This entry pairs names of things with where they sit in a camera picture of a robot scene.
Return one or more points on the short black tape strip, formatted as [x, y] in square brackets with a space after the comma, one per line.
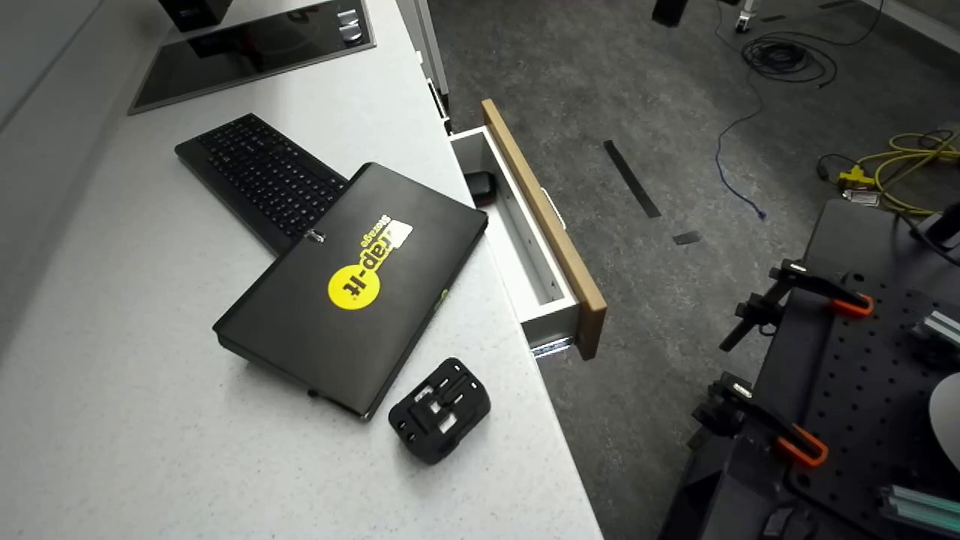
[687, 238]

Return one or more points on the black glass cooktop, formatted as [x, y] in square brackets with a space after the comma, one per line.
[247, 52]

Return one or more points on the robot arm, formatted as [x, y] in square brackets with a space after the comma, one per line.
[949, 412]

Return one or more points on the black clamp with orange tips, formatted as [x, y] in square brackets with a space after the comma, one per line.
[765, 420]
[814, 283]

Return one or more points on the black flat case yellow sticker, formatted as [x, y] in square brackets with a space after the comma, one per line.
[352, 292]

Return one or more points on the black keyboard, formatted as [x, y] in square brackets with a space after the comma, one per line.
[259, 172]

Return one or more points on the aluminium rail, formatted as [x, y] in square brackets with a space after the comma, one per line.
[941, 328]
[922, 508]

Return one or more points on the long black tape strip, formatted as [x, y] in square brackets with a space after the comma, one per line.
[632, 178]

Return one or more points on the black travel adapter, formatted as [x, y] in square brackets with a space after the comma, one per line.
[439, 412]

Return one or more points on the white drawer with wooden front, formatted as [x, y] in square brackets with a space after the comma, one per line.
[553, 232]

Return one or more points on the black box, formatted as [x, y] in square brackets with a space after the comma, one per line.
[193, 11]

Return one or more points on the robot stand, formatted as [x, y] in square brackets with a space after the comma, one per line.
[862, 397]

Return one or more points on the black computer mouse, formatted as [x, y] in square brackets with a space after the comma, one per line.
[480, 186]

